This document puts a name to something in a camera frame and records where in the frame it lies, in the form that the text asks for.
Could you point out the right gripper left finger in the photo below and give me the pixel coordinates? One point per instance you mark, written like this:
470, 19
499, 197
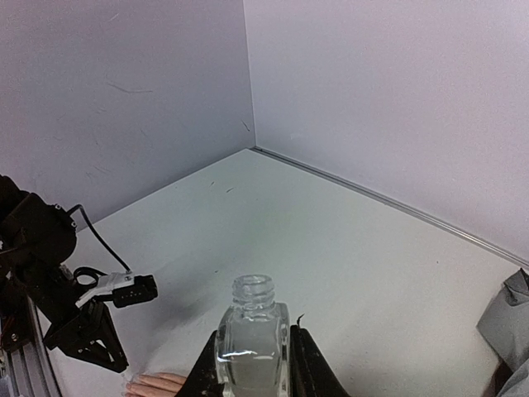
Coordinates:
202, 380

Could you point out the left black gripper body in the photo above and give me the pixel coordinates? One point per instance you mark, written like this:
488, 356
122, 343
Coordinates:
78, 333

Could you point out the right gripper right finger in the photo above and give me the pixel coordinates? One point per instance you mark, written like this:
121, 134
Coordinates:
310, 374

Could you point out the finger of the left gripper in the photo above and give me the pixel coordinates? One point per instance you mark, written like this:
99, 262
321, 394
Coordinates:
107, 352

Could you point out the clear nail polish bottle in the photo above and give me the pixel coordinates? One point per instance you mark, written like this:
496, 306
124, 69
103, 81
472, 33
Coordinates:
252, 341

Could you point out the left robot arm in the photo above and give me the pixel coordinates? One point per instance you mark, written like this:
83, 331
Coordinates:
40, 238

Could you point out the mannequin hand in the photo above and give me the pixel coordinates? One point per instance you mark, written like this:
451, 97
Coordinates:
155, 385

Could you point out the grey black jacket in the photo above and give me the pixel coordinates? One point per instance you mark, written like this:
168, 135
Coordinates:
504, 326

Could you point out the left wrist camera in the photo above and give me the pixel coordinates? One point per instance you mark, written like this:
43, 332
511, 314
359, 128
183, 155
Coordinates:
120, 289

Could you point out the aluminium front rail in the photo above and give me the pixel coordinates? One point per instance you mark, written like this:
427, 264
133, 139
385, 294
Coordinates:
28, 365

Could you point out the aluminium rail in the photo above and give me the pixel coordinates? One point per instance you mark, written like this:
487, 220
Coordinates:
401, 207
28, 365

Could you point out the aluminium back rail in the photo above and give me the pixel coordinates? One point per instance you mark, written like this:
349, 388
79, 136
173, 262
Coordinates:
401, 207

